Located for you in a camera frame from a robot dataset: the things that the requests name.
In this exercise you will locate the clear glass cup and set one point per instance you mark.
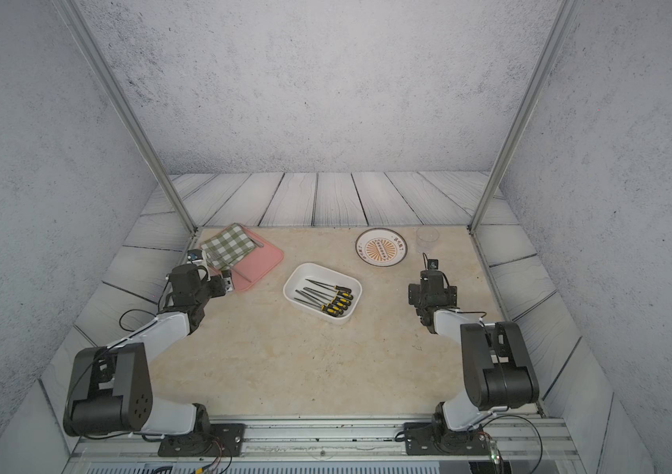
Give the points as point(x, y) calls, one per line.
point(427, 238)

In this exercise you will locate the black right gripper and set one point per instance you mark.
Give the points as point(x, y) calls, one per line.
point(416, 294)

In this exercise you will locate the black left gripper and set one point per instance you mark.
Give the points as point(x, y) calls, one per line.
point(219, 289)

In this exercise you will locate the right aluminium frame post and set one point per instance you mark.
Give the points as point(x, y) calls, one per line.
point(560, 29)

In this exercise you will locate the left aluminium frame post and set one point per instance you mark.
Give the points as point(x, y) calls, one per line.
point(94, 57)

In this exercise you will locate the pink cutting board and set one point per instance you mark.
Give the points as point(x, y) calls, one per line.
point(254, 267)

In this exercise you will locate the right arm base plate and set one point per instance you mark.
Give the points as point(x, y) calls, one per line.
point(431, 438)

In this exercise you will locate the white plastic storage box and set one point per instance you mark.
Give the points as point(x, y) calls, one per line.
point(297, 281)

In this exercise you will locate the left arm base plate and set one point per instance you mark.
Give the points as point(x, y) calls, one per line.
point(211, 441)

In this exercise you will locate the aluminium front rail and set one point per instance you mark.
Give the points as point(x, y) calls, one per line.
point(370, 444)

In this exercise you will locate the green checkered cloth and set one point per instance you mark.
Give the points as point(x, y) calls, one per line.
point(227, 248)

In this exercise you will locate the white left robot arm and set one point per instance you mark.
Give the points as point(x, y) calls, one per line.
point(111, 394)

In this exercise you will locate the round patterned plate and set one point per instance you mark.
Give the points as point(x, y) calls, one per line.
point(381, 247)

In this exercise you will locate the file tool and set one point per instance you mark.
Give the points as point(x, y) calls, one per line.
point(332, 293)
point(334, 287)
point(335, 300)
point(316, 300)
point(330, 310)

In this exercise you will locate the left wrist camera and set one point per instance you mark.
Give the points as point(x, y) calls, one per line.
point(195, 257)

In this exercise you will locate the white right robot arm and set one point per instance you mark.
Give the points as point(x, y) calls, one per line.
point(496, 366)

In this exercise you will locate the aluminium frame post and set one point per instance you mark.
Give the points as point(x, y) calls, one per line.
point(94, 57)
point(560, 29)

